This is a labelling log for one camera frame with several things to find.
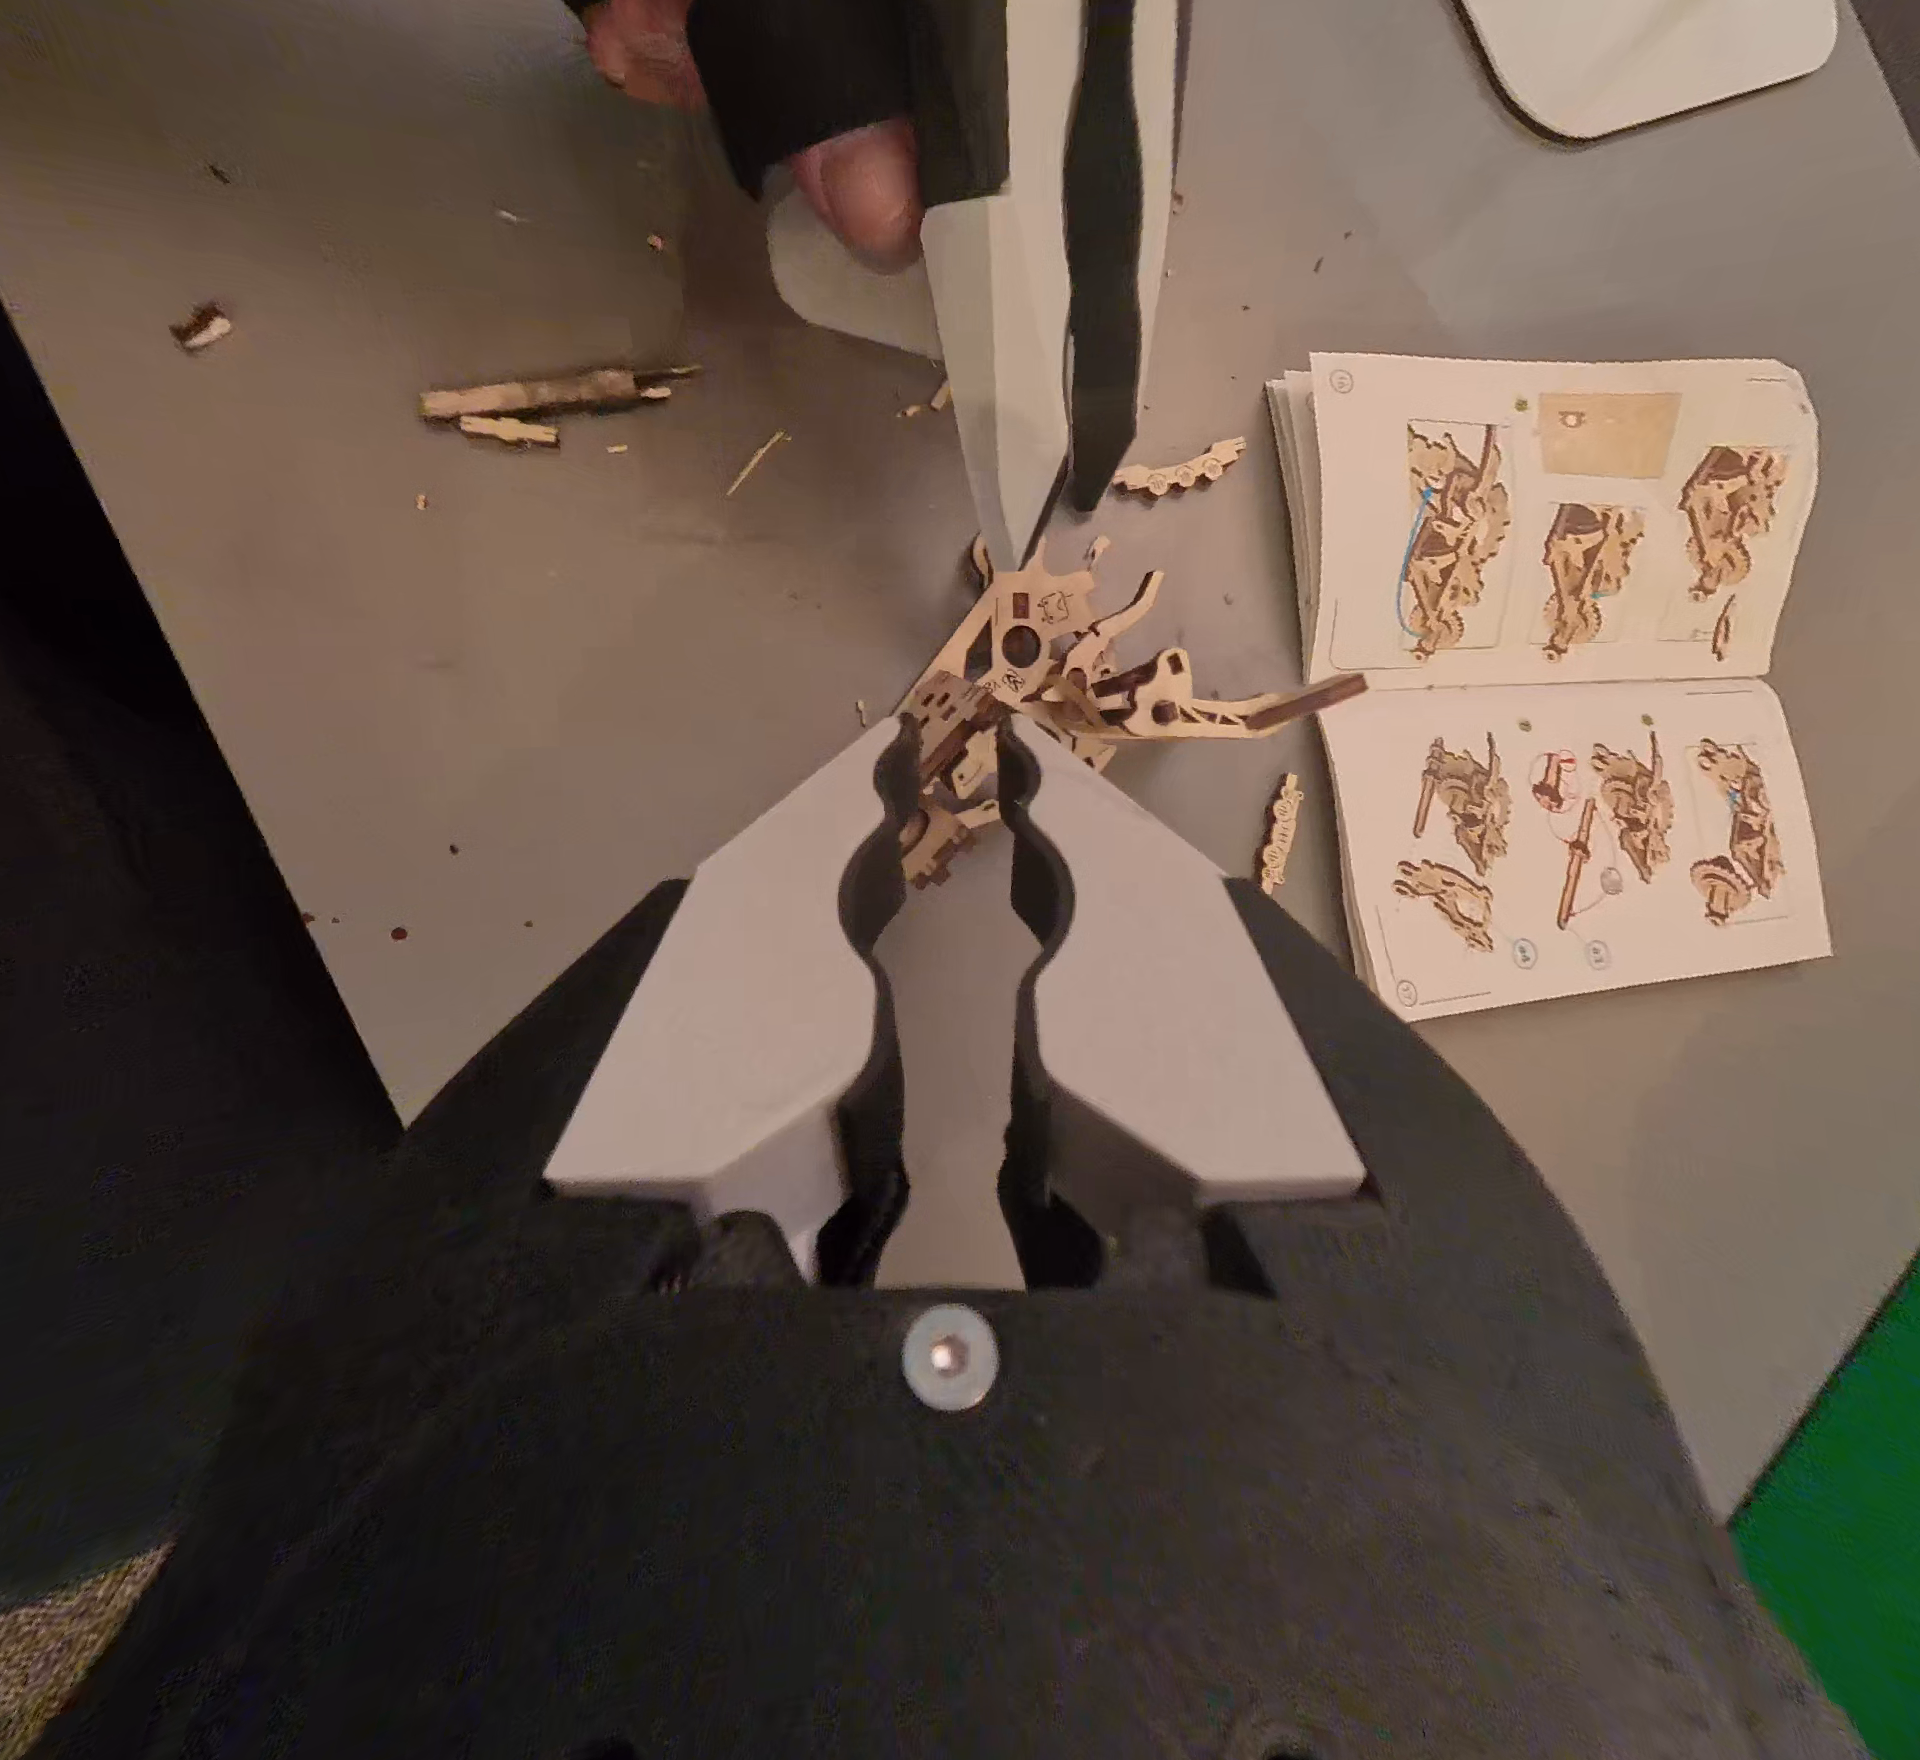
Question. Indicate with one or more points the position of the illustrated instruction booklet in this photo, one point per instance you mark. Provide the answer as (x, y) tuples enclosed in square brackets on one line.
[(1577, 831)]

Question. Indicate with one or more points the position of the short wooden offcut piece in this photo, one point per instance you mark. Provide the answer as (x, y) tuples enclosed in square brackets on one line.
[(508, 431)]

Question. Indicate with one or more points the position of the green plastic bin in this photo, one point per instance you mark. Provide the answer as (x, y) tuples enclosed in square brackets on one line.
[(1846, 1534)]

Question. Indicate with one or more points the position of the tiny wooden chip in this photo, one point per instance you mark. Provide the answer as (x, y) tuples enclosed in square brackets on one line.
[(203, 326)]

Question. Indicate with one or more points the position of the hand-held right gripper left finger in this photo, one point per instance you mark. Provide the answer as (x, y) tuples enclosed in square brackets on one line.
[(704, 1041)]

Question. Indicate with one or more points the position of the small toothed wooden part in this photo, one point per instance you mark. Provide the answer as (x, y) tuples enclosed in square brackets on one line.
[(1185, 471), (1282, 832)]

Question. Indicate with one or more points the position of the wooden mechanical model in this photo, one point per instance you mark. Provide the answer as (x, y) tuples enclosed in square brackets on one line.
[(1022, 620)]

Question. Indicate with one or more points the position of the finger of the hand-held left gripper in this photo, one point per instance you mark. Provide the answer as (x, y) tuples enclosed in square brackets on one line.
[(998, 334), (1149, 139)]

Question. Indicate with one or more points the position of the long wooden offcut stick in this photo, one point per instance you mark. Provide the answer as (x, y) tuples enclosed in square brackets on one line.
[(526, 397)]

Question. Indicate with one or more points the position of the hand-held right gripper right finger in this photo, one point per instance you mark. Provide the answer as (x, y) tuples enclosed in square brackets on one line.
[(1185, 1041)]

